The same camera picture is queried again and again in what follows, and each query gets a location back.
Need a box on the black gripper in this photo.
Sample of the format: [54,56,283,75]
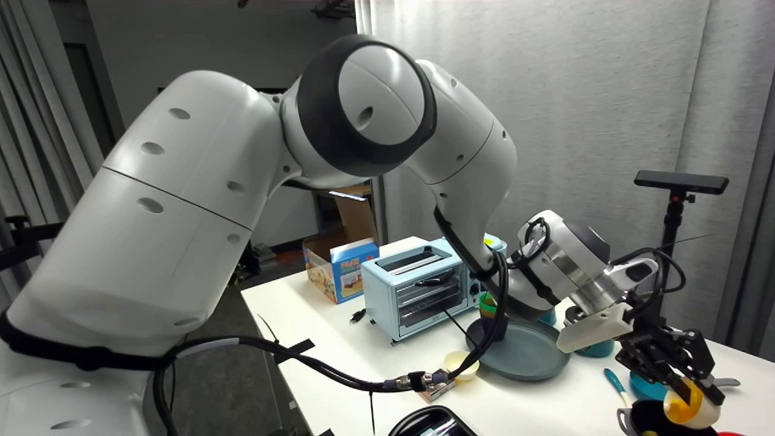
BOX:
[614,327,729,408]

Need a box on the white bowl yellow interior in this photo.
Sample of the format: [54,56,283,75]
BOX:
[662,374,723,431]

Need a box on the black pot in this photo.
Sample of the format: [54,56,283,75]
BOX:
[614,396,722,436]

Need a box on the black tripod stand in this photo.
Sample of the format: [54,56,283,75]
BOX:
[639,188,698,327]

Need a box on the grey round plate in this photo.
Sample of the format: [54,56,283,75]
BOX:
[462,312,574,384]

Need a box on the black oval tray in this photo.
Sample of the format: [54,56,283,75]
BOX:
[384,402,479,436]

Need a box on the light blue toaster oven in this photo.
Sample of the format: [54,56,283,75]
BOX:
[359,231,505,343]

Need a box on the blue cardboard box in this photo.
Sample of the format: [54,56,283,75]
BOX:
[302,237,383,305]

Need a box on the teal handled cream spatula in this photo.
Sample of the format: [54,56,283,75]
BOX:
[603,365,637,412]

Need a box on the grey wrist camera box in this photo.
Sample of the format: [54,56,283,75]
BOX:
[608,254,664,285]

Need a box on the black stereo camera bar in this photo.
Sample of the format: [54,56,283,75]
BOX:
[631,166,732,196]

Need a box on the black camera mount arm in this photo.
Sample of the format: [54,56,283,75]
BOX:
[0,212,67,274]

